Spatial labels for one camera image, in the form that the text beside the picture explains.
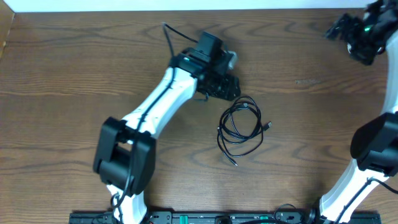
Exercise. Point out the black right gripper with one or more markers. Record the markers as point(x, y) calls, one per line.
point(364, 57)

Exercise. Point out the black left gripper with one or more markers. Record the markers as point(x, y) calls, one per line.
point(222, 87)

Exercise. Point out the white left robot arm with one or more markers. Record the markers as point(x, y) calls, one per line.
point(125, 154)

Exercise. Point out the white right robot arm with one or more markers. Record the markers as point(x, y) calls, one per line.
point(373, 147)

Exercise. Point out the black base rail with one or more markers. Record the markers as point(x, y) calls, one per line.
point(162, 217)

